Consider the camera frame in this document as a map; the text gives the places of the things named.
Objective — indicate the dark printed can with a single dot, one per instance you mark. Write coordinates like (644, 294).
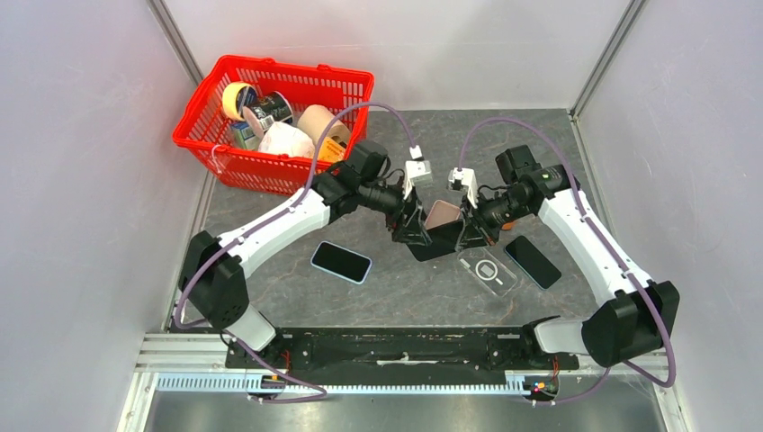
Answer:
(265, 111)

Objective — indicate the orange small box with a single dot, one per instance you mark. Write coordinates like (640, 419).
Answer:
(331, 150)

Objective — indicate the white paper roll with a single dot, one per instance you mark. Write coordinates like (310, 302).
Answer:
(284, 139)

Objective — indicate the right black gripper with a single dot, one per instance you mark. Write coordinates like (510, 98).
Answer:
(478, 231)

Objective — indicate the blue small box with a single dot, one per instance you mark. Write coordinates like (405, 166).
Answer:
(243, 136)

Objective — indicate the yellow tape roll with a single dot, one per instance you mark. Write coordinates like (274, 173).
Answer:
(235, 97)

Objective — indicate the pink phone case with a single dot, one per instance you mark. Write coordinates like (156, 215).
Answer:
(442, 212)

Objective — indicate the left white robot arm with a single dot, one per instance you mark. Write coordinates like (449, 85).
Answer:
(215, 269)

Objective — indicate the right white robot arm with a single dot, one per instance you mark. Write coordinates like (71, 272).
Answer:
(635, 314)

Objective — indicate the red plastic basket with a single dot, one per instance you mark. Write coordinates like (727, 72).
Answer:
(207, 131)

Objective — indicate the beige tape roll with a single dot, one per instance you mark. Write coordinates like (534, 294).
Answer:
(316, 118)

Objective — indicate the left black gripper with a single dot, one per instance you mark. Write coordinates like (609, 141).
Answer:
(410, 229)

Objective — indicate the white toothed cable duct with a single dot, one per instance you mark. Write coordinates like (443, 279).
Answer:
(511, 385)

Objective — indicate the clear phone case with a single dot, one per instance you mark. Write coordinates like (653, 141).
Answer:
(488, 271)

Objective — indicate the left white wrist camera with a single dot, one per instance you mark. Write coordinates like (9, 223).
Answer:
(417, 172)

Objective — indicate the black phone teal edge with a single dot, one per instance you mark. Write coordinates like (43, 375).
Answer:
(533, 262)

